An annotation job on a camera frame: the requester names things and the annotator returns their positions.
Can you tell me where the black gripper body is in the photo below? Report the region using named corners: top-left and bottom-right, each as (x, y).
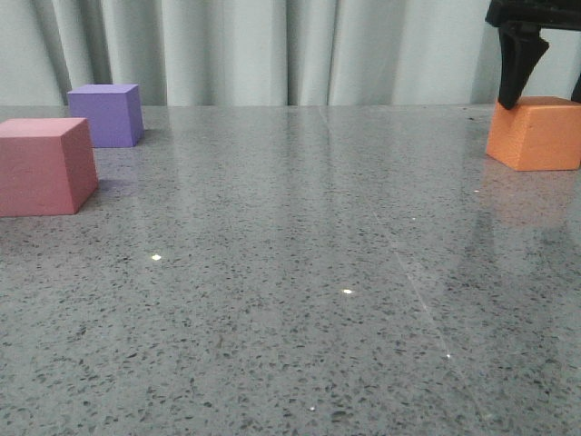
top-left (485, 0), bottom-right (580, 31)

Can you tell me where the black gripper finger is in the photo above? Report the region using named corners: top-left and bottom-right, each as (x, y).
top-left (570, 75), bottom-right (581, 103)
top-left (498, 22), bottom-right (549, 110)

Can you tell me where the orange foam cube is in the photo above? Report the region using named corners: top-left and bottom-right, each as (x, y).
top-left (486, 96), bottom-right (580, 171)

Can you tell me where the pale green curtain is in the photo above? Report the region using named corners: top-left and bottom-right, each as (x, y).
top-left (0, 0), bottom-right (581, 108)

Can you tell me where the purple foam cube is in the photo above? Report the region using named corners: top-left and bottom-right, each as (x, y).
top-left (67, 84), bottom-right (144, 148)

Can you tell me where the pink foam cube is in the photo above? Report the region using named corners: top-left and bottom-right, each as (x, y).
top-left (1, 118), bottom-right (98, 217)

